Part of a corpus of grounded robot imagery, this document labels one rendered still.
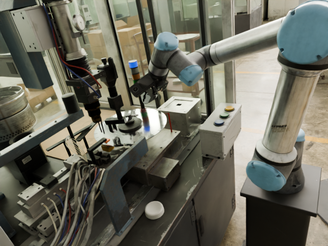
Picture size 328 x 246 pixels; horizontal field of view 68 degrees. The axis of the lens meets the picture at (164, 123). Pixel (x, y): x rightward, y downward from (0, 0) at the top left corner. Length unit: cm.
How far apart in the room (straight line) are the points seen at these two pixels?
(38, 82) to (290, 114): 80
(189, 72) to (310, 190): 61
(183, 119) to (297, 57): 76
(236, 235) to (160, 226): 96
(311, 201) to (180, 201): 45
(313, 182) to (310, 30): 64
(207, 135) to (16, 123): 99
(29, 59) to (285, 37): 77
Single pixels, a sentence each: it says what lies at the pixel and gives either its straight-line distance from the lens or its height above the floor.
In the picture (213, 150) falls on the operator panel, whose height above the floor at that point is 79.
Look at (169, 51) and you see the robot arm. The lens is 84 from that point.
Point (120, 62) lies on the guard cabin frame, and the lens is 163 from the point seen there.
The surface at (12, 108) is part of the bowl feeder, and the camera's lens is 149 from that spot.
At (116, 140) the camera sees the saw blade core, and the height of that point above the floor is 95.
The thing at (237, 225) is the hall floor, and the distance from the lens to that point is 185.
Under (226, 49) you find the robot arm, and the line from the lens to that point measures 86.
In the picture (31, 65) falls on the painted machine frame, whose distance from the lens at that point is 96.
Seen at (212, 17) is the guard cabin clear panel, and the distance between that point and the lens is 126.
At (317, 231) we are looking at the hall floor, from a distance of 192.
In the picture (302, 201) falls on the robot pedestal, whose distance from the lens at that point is 101.
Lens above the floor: 146
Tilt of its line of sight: 28 degrees down
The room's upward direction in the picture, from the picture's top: 10 degrees counter-clockwise
